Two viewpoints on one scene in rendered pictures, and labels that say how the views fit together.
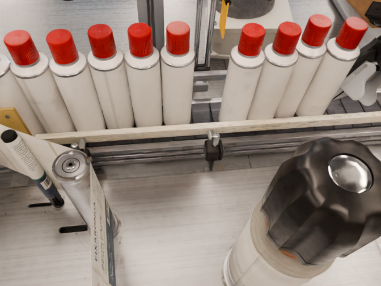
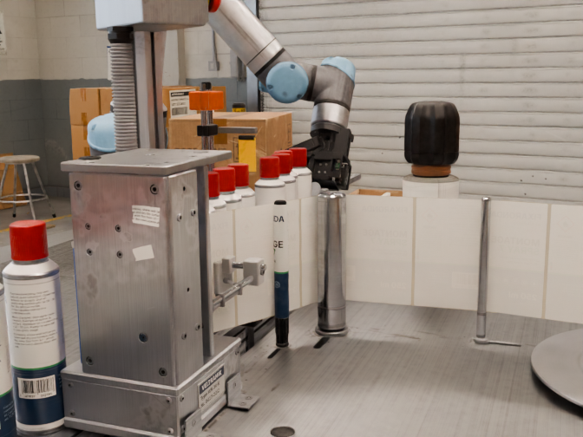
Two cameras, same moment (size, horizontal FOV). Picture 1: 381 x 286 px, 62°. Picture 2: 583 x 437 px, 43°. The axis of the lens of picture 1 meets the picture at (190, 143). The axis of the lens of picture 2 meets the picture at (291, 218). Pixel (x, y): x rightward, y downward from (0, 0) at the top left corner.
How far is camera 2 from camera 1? 1.00 m
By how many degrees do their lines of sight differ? 64
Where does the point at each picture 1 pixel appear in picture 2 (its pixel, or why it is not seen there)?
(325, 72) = (302, 192)
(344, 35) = (298, 157)
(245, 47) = (273, 170)
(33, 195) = (257, 355)
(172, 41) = (244, 172)
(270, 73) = (288, 193)
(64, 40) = not seen: hidden behind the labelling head
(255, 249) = (434, 184)
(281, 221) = (436, 131)
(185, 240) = (379, 307)
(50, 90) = not seen: hidden behind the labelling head
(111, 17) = not seen: outside the picture
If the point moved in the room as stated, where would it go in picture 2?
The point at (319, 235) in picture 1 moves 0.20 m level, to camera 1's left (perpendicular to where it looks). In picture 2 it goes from (450, 122) to (396, 132)
